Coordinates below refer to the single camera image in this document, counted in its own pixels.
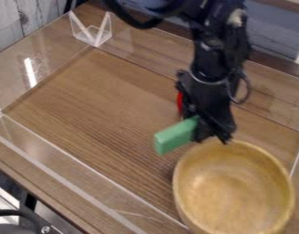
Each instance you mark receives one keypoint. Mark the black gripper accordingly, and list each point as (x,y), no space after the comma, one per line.
(208,99)

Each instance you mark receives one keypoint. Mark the green rectangular block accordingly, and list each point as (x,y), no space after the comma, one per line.
(176,135)

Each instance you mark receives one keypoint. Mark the brown wooden bowl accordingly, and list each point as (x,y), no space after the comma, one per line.
(233,190)

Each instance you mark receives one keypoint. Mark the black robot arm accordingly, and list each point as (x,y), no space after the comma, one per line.
(214,62)

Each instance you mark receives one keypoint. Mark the red plush strawberry toy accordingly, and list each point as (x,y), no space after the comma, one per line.
(180,100)

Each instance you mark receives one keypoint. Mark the blue grey sofa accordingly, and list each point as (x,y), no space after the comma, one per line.
(279,30)

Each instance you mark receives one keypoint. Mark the clear acrylic front barrier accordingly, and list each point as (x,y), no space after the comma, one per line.
(93,201)

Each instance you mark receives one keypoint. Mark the clear acrylic corner bracket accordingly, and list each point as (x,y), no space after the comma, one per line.
(93,35)

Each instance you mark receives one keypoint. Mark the black metal table bracket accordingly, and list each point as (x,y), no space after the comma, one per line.
(30,219)

